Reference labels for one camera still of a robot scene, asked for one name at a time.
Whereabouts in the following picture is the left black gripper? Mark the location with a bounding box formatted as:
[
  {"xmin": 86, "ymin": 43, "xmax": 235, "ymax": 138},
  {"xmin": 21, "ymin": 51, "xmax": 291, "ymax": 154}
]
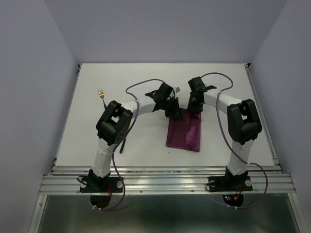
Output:
[{"xmin": 161, "ymin": 97, "xmax": 183, "ymax": 120}]

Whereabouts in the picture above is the purple cloth napkin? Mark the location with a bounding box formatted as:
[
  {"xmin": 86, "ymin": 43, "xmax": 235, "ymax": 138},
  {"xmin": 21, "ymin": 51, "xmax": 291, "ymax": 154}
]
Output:
[{"xmin": 166, "ymin": 108, "xmax": 202, "ymax": 152}]

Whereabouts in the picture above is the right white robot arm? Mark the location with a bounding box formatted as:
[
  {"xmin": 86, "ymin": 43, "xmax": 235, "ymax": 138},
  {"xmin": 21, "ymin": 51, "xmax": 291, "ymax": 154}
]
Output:
[{"xmin": 187, "ymin": 77, "xmax": 262, "ymax": 192}]

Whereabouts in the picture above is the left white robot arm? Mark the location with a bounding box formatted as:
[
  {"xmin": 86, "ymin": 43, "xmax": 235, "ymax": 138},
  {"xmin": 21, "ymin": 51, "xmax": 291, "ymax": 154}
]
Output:
[{"xmin": 83, "ymin": 82, "xmax": 182, "ymax": 192}]

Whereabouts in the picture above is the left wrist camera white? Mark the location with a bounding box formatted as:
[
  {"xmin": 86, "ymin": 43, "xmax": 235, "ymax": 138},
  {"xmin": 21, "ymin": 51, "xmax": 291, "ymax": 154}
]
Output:
[{"xmin": 173, "ymin": 87, "xmax": 180, "ymax": 93}]

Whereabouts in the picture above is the gold knife dark handle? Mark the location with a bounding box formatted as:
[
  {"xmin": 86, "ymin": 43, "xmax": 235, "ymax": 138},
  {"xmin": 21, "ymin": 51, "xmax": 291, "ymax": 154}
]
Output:
[{"xmin": 119, "ymin": 138, "xmax": 126, "ymax": 154}]

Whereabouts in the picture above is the gold fork dark handle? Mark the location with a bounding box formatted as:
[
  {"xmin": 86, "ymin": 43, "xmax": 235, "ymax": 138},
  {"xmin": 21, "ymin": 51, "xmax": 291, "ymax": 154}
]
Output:
[{"xmin": 98, "ymin": 89, "xmax": 106, "ymax": 108}]

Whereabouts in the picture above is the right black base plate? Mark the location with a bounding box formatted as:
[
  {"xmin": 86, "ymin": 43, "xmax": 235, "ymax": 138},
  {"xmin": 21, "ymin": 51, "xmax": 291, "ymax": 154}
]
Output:
[{"xmin": 205, "ymin": 176, "xmax": 253, "ymax": 193}]

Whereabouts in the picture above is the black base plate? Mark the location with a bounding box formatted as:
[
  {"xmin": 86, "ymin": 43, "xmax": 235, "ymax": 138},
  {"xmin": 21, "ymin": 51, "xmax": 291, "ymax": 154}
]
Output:
[
  {"xmin": 77, "ymin": 176, "xmax": 123, "ymax": 193},
  {"xmin": 205, "ymin": 176, "xmax": 253, "ymax": 193}
]

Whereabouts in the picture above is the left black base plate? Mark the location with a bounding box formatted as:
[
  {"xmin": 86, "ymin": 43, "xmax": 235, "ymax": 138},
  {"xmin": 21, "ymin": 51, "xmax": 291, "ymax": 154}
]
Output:
[{"xmin": 77, "ymin": 176, "xmax": 123, "ymax": 193}]

